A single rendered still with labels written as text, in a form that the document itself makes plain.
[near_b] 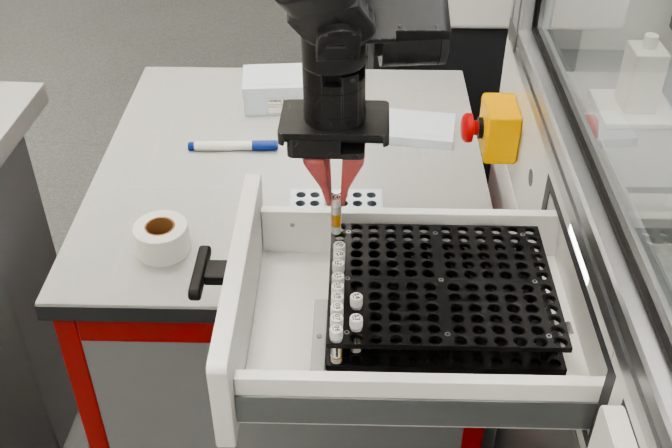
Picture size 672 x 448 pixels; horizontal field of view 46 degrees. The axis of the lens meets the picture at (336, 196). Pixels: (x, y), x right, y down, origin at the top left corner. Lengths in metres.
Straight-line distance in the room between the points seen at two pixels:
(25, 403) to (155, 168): 0.68
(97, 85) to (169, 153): 1.90
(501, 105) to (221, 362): 0.55
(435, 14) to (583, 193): 0.23
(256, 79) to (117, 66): 1.96
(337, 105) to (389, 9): 0.10
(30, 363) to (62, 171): 1.14
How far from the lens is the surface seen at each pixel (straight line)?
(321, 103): 0.71
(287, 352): 0.82
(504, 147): 1.07
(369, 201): 1.07
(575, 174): 0.82
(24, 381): 1.68
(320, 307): 0.84
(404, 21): 0.68
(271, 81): 1.32
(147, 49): 3.37
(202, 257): 0.81
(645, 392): 0.64
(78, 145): 2.79
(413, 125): 1.27
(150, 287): 1.02
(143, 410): 1.17
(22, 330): 1.59
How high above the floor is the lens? 1.44
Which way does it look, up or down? 36 degrees down
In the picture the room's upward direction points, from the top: straight up
